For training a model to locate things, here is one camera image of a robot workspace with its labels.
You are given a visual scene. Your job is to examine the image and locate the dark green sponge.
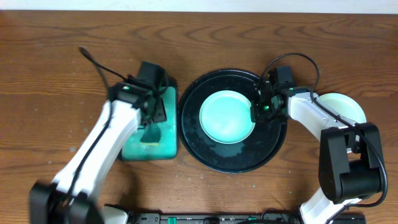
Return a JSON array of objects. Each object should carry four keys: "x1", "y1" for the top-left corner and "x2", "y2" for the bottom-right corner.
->
[{"x1": 139, "y1": 124, "x2": 161, "y2": 146}]

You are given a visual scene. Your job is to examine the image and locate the green plate with stain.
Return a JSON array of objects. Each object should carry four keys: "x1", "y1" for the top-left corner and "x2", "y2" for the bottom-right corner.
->
[{"x1": 199, "y1": 90, "x2": 255, "y2": 144}]

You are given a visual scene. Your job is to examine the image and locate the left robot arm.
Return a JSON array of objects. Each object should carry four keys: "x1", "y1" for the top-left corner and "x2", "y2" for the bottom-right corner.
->
[{"x1": 29, "y1": 62, "x2": 169, "y2": 223}]

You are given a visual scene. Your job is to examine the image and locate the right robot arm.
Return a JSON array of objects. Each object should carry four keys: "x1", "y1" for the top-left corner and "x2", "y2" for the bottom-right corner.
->
[{"x1": 251, "y1": 67, "x2": 388, "y2": 223}]

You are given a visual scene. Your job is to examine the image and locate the round black tray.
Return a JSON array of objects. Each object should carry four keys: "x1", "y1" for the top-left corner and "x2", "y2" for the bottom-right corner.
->
[{"x1": 177, "y1": 69, "x2": 287, "y2": 173}]

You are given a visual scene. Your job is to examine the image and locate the green rectangular soap tray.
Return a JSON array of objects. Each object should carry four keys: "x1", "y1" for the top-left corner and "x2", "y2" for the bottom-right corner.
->
[{"x1": 119, "y1": 80, "x2": 178, "y2": 161}]

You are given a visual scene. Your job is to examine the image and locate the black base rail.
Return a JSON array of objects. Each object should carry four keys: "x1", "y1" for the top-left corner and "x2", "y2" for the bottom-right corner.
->
[{"x1": 102, "y1": 208, "x2": 366, "y2": 224}]

